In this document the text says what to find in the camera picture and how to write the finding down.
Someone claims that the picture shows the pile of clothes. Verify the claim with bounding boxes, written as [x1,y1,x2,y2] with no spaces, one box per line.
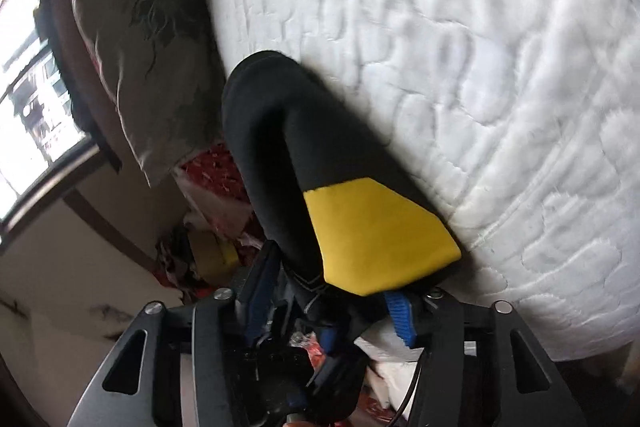
[155,227,241,303]

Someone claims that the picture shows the red floral cushion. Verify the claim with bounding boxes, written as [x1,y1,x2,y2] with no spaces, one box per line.
[175,144,266,248]

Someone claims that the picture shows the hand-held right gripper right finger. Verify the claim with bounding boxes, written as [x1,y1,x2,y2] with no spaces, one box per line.
[384,287,588,427]

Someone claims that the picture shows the white quilted mattress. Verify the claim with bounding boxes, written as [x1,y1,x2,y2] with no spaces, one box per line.
[200,0,640,363]

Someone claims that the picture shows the white plastic bag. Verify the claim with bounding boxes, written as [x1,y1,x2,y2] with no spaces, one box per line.
[182,184,253,243]

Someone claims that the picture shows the grey floral pillow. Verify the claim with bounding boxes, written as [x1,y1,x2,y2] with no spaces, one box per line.
[56,0,228,188]

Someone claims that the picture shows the black pants with yellow patch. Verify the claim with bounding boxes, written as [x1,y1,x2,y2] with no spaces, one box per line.
[221,50,462,343]

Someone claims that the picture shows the barred window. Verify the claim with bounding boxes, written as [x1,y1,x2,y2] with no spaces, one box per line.
[0,0,101,233]

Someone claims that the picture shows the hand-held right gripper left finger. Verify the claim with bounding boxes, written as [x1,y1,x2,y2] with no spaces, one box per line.
[67,239,281,427]

